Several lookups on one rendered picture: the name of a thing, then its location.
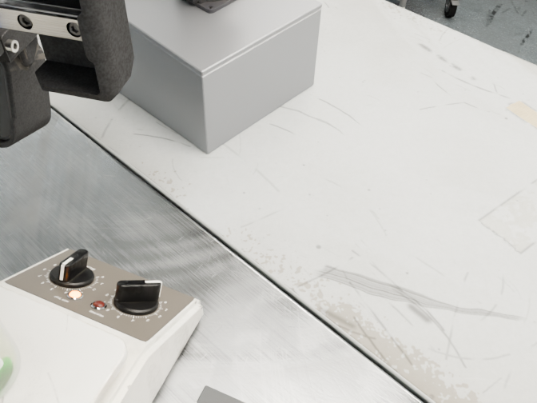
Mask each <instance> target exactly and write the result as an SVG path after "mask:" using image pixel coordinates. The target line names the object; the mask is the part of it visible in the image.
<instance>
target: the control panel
mask: <svg viewBox="0 0 537 403"><path fill-rule="evenodd" d="M74 252H75V251H74V250H72V249H68V250H67V251H65V252H63V253H60V254H59V255H57V256H55V257H52V258H51V259H49V260H47V261H44V262H43V263H41V264H39V265H36V266H34V267H32V268H30V269H28V270H26V271H24V272H22V273H20V274H18V275H16V276H14V277H12V278H10V279H8V280H6V281H5V283H7V284H9V285H12V286H14V287H16V288H18V289H21V290H23V291H26V292H27V293H31V294H33V295H34V296H37V297H40V298H42V299H44V300H47V301H49V302H52V303H54V304H55V305H59V306H61V307H63V308H65V309H68V310H70V311H72V312H75V313H77V314H80V315H82V316H84V317H87V318H89V319H91V320H93V321H96V322H98V323H101V324H103V325H106V326H108V327H110V328H112V329H115V330H117V331H119V332H122V333H124V334H127V335H129V336H131V337H134V338H136V339H138V340H140V341H145V342H147V341H148V340H150V339H151V338H152V337H153V336H154V335H155V334H156V333H158V332H159V331H160V330H161V329H162V328H163V327H164V326H165V325H167V324H168V323H169V322H170V321H171V320H172V319H173V318H175V317H176V316H177V315H178V314H179V313H180V312H181V311H182V310H183V309H184V308H185V307H186V306H187V305H188V304H190V303H191V302H192V301H193V299H194V297H190V296H189V295H186V294H184V293H181V292H178V291H176V290H174V289H170V288H168V287H166V286H162V287H161V295H160V297H159V299H158V301H159V305H158V308H157V310H156V311H155V312H153V313H151V314H148V315H142V316H136V315H130V314H127V313H123V312H122V311H120V310H119V309H117V308H116V307H115V305H114V303H113V300H114V297H115V293H116V287H117V282H118V281H124V280H148V279H145V278H143V277H140V276H137V275H136V274H133V273H130V272H127V271H125V270H123V269H119V268H118V267H115V266H113V265H110V264H107V263H104V262H103V261H99V260H97V259H95V258H92V257H89V256H88V261H87V266H86V267H88V268H90V269H91V270H92V271H93V272H94V281H93V283H91V284H90V285H88V286H85V287H81V288H66V287H62V286H59V285H56V284H54V283H53V282H52V281H51V280H50V271H51V270H52V269H53V268H54V267H56V266H58V265H59V264H60V262H61V261H63V260H64V259H66V258H67V257H68V256H69V255H71V254H72V253H74ZM72 291H78V292H80V293H81V296H80V297H71V296H70V292H72ZM95 301H103V302H104V303H105V306H104V307H101V308H98V307H95V306H93V303H94V302H95Z"/></svg>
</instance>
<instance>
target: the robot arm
mask: <svg viewBox="0 0 537 403"><path fill-rule="evenodd" d="M186 1H187V2H190V3H191V4H193V5H195V6H196V7H198V8H200V9H202V10H203V11H205V12H207V13H209V14H212V13H215V12H217V11H218V10H220V9H222V8H224V7H226V6H227V5H229V4H231V3H233V2H235V1H236V0H186ZM37 35H38V36H39V38H40V41H41V44H42V48H41V47H40V46H39V44H38V38H37ZM42 49H43V50H42ZM43 51H44V52H43ZM133 60H134V54H133V45H132V40H131V35H130V30H129V21H128V17H127V12H126V7H125V0H0V148H7V147H10V146H12V145H13V144H15V143H16V142H19V141H21V140H22V139H23V138H25V137H27V136H29V135H31V134H32V133H34V132H36V131H37V130H40V129H41V128H42V127H44V126H46V125H47V124H48V123H49V122H50V119H51V108H50V93H49V92H54V93H59V94H67V95H71V96H76V97H80V98H88V99H93V100H98V101H103V102H110V101H112V100H113V99H114V98H115V97H116V96H117V95H118V94H119V93H120V91H121V90H122V88H123V87H124V85H125V84H126V83H127V82H128V80H129V79H130V77H131V74H132V68H133Z"/></svg>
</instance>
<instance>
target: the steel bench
mask: <svg viewBox="0 0 537 403"><path fill-rule="evenodd" d="M65 249H72V250H74V251H77V250H78V249H86V250H87V251H88V252H89V255H88V256H89V257H92V258H95V259H97V260H99V261H103V262H104V263H107V264H110V265H113V266H115V267H118V268H119V269H123V270H125V271H127V272H130V273H133V274H136V275H137V276H140V277H143V278H145V279H148V280H158V281H162V285H163V286H166V287H168V288H170V289H174V290H176V291H178V292H181V293H184V294H186V295H189V296H190V297H194V298H196V299H197V300H200V301H201V305H202V306H203V313H204V314H203V316H202V317H201V319H200V321H199V323H198V324H197V327H196V328H195V330H194V331H193V333H192V335H191V337H190V338H189V340H188V342H187V343H186V345H185V347H184V348H183V350H182V352H181V354H180V356H179V357H178V359H177V361H176V362H175V364H174V366H173V367H172V369H171V371H170V372H169V375H168V376H167V378H166V379H165V381H164V383H163V385H162V386H161V388H160V390H159V391H158V393H157V395H156V397H155V398H154V400H153V402H152V403H196V402H197V400H198V398H199V396H200V395H201V392H202V390H203V389H204V387H205V386H206V385H207V386H209V387H211V388H213V389H216V390H218V391H220V392H222V393H225V394H227V395H229V396H231V397H234V398H236V399H238V400H240V401H243V402H245V403H424V402H422V401H421V400H420V399H419V398H418V397H416V396H415V395H414V394H413V393H411V392H410V391H409V390H407V389H406V388H405V387H403V386H402V385H401V384H400V383H399V382H398V381H396V380H395V379H394V378H392V377H391V376H390V375H388V374H387V373H385V372H384V371H383V370H382V369H381V368H380V367H379V366H377V365H376V364H375V363H373V362H372V361H370V360H369V359H368V358H367V357H365V356H364V355H363V354H362V353H361V352H360V351H358V350H357V349H355V348H354V347H353V346H352V345H350V344H349V343H348V342H346V340H345V339H343V338H342V337H340V336H339V335H338V334H337V333H335V332H334V331H333V330H331V329H330V328H329V327H327V326H326V325H325V324H324V323H323V322H322V321H320V320H319V319H318V318H316V317H315V316H314V315H312V314H311V313H310V312H309V311H307V310H306V309H305V308H304V307H303V306H301V305H300V304H299V303H297V302H296V301H294V300H293V299H292V298H291V297H290V296H289V295H288V294H286V293H285V292H284V291H282V290H281V289H279V288H278V287H277V286H276V285H274V284H273V283H272V282H271V281H270V280H269V279H267V278H266V277H264V276H263V275H262V274H261V273H259V272H258V271H257V270H255V269H254V268H253V267H252V266H251V265H249V264H248V263H247V262H246V261H244V260H243V259H242V258H240V257H239V256H238V255H236V254H235V253H234V252H233V251H232V250H230V249H229V248H228V247H227V246H225V245H224V244H223V243H221V242H220V241H218V240H217V239H216V238H215V237H214V236H213V235H212V234H210V233H209V232H208V231H206V230H205V229H203V228H202V227H201V226H200V225H198V224H197V223H196V222H195V221H194V220H193V219H191V218H190V217H188V216H187V215H186V214H185V213H183V212H182V211H181V210H179V209H178V208H177V207H176V206H175V205H174V204H172V203H171V202H170V201H168V200H167V199H166V198H164V197H163V196H162V195H160V194H159V193H158V192H157V191H156V190H154V189H153V188H152V187H151V186H149V185H148V184H147V183H145V182H144V181H143V180H141V179H140V178H139V177H138V176H137V175H136V174H134V173H133V172H132V171H130V170H129V169H128V168H126V167H125V166H124V165H122V164H121V163H120V162H119V161H118V160H117V159H115V158H114V157H113V156H111V155H110V154H108V153H107V152H106V151H105V150H103V149H102V148H101V147H100V146H99V145H98V144H96V143H95V142H93V141H92V140H91V139H90V138H88V137H87V136H86V135H84V134H83V133H82V132H81V131H80V130H78V129H77V128H76V127H75V126H73V125H72V124H71V123H69V122H68V121H67V120H65V119H64V118H63V117H62V116H61V115H60V114H58V113H57V112H56V111H54V110H53V109H52V108H51V119H50V122H49V123H48V124H47V125H46V126H44V127H42V128H41V129H40V130H37V131H36V132H34V133H32V134H31V135H29V136H27V137H25V138H23V139H22V140H21V141H19V142H16V143H15V144H13V145H12V146H10V147H7V148H0V281H2V280H4V279H6V278H8V277H10V276H12V275H14V274H16V273H18V272H20V271H22V270H24V269H26V268H28V267H30V266H32V265H35V264H37V263H39V262H40V261H43V260H45V259H47V258H48V257H51V256H53V255H55V254H56V253H59V252H61V251H63V250H65Z"/></svg>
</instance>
